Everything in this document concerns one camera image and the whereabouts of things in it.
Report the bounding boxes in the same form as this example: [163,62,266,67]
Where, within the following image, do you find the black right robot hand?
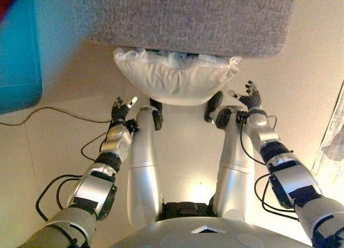
[227,81,262,111]

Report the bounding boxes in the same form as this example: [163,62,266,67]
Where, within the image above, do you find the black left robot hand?
[111,96,138,122]

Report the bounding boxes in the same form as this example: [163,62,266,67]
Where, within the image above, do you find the white cushion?
[112,47,242,106]

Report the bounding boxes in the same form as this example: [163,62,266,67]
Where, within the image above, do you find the silver left robot leg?
[126,97,164,230]

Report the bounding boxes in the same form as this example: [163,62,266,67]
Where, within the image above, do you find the grey fabric armchair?
[72,0,299,58]

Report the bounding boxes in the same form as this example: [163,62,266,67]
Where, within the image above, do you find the glossy dark reflective cabinet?
[0,0,44,114]

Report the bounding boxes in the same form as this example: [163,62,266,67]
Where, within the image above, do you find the grey robot torso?
[110,201,312,248]

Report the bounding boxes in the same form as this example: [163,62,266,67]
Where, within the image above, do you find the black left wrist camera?
[125,119,140,133]

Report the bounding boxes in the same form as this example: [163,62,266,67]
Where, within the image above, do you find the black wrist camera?
[125,119,140,133]
[235,110,249,125]

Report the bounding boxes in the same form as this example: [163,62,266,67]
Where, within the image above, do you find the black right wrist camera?
[235,110,249,125]

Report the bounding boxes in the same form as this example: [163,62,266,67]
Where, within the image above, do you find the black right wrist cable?
[240,115,277,165]

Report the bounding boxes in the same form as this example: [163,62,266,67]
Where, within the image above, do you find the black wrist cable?
[80,132,108,162]
[240,115,277,165]

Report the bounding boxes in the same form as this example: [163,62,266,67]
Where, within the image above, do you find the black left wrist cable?
[80,132,108,162]

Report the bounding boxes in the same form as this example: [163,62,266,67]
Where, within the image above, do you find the black floor cable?
[0,106,113,127]

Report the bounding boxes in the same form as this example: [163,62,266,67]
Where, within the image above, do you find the black right elbow cable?
[254,172,299,222]

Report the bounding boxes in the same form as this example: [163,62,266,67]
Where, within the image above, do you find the black elbow cable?
[254,172,299,222]
[35,174,83,222]

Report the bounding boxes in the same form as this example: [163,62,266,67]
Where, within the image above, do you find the black left elbow cable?
[35,174,83,222]

